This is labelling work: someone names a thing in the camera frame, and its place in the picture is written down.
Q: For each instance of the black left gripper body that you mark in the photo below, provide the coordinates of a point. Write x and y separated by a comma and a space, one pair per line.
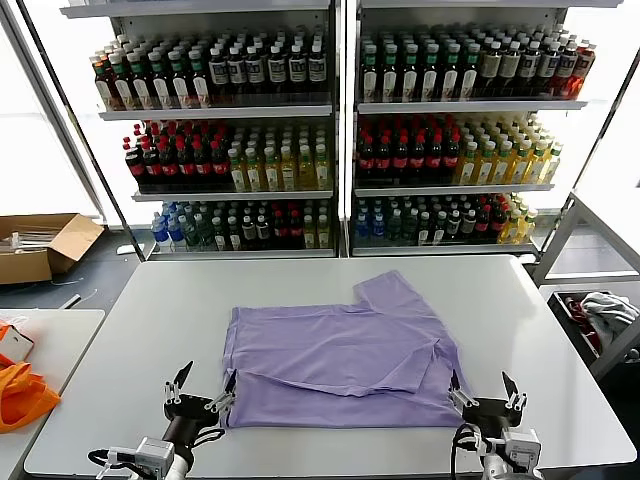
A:
192, 407

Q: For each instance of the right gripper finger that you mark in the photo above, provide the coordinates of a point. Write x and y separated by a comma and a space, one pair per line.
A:
455, 384
510, 384

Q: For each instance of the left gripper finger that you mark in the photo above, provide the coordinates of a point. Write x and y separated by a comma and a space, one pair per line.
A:
184, 375
232, 386

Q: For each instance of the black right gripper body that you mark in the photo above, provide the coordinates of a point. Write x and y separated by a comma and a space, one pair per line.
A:
492, 411

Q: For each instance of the purple t-shirt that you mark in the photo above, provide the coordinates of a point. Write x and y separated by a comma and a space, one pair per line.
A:
325, 350

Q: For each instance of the black storage bin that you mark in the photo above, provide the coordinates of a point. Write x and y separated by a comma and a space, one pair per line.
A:
570, 325

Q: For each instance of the red garment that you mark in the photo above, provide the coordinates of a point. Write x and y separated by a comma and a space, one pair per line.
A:
577, 312

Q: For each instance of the grey white garment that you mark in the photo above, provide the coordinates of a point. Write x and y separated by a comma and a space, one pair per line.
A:
605, 310

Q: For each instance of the short grey strip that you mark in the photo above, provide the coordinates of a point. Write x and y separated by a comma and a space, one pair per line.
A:
73, 300

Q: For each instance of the small white flat object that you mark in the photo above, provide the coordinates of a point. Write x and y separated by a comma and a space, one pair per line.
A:
129, 249

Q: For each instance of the green tinted water bottle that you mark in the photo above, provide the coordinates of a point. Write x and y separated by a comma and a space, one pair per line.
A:
410, 227
395, 227
191, 232

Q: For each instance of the blue water bottle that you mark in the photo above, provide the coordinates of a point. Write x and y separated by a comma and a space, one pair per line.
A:
175, 231
160, 232
378, 227
361, 227

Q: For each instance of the dark bottle white label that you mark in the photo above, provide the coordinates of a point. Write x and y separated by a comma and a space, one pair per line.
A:
233, 235
439, 230
218, 235
424, 230

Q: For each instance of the dark drink bottle white cap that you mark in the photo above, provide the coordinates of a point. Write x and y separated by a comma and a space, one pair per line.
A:
248, 230
530, 67
218, 72
454, 225
276, 70
549, 67
236, 71
263, 230
255, 71
468, 224
316, 69
296, 70
566, 69

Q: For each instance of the cola bottle red cap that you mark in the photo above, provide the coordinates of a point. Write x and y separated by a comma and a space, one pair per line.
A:
483, 222
418, 160
185, 166
219, 166
497, 220
366, 161
280, 230
295, 230
400, 161
168, 166
135, 167
151, 167
451, 158
202, 166
383, 161
435, 159

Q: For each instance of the orange fabric bag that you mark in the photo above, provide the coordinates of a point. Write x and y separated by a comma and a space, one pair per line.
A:
20, 400

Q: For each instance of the pale yellow drink bottle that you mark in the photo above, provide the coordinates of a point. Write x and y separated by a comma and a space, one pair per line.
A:
323, 233
310, 233

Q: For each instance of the small white orange box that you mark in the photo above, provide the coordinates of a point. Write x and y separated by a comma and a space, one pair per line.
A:
15, 345

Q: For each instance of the open cardboard box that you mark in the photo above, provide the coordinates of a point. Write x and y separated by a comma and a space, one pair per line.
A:
75, 240

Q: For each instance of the white foam strips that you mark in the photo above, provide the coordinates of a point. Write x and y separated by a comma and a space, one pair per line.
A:
30, 243

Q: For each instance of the grey metal drink shelf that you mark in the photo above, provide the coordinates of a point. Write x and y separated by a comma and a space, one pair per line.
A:
215, 111
470, 106

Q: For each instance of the dark tea bottle green cap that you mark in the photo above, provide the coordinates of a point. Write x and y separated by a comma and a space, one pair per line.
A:
121, 85
180, 82
160, 82
430, 75
390, 75
370, 75
469, 74
410, 75
140, 84
450, 75
200, 81

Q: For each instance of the red tea bottle white label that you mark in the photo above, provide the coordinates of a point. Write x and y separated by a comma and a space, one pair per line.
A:
102, 87

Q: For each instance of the dark bottle grey label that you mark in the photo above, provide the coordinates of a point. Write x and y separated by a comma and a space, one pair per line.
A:
510, 67
490, 67

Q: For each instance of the red drink bottle white cap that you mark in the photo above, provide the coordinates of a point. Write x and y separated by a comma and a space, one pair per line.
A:
582, 70

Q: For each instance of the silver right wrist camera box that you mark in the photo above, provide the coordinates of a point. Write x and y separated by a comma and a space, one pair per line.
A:
522, 450

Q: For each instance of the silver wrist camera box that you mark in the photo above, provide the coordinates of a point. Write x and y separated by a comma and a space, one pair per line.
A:
155, 454
522, 450

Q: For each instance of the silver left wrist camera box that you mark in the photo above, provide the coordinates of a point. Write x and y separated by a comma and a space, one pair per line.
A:
155, 454

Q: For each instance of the grey metal frame table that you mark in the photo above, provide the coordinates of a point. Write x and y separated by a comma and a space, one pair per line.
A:
556, 240

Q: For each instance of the dark metal window post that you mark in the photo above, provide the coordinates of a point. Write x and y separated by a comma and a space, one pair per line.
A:
605, 125
82, 130

